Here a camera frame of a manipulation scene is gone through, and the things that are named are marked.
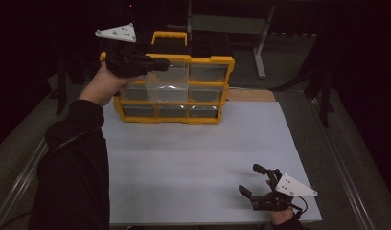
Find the white table mat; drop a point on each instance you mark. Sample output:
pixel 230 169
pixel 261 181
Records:
pixel 200 143

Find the set of cabinet drawers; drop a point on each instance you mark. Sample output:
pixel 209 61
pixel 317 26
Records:
pixel 206 73

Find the yellow black organizer cabinet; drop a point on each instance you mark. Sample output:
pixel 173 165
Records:
pixel 200 59

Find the clear plastic drawer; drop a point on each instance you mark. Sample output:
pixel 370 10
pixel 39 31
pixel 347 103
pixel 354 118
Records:
pixel 166 94

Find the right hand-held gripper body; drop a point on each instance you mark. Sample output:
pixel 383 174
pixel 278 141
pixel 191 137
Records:
pixel 294 188

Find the person's right hand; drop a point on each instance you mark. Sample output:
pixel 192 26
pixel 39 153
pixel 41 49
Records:
pixel 281 217

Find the grey metal stand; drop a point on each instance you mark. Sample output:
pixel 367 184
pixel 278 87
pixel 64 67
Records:
pixel 228 24

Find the person's left hand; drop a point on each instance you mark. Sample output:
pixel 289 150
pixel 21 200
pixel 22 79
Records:
pixel 101 86

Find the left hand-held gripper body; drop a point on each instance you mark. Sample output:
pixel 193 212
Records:
pixel 126 62

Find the aluminium floor rail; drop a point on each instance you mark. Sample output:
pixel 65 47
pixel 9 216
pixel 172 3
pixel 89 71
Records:
pixel 21 177
pixel 339 159

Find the black metal stand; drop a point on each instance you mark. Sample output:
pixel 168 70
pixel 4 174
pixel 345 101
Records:
pixel 324 96

